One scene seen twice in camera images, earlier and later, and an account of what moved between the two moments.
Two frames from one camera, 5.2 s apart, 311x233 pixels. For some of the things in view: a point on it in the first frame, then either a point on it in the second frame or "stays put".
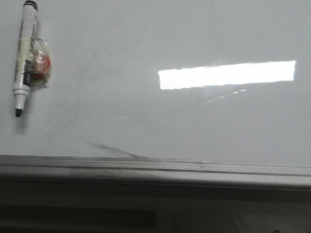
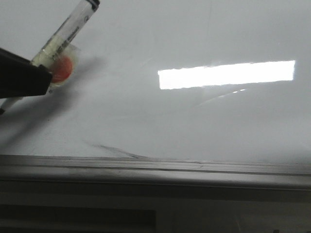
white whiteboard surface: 214,81 stays put
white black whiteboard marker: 23,69 → 66,36
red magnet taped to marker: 41,62 → 64,65
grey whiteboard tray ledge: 156,172 stays put
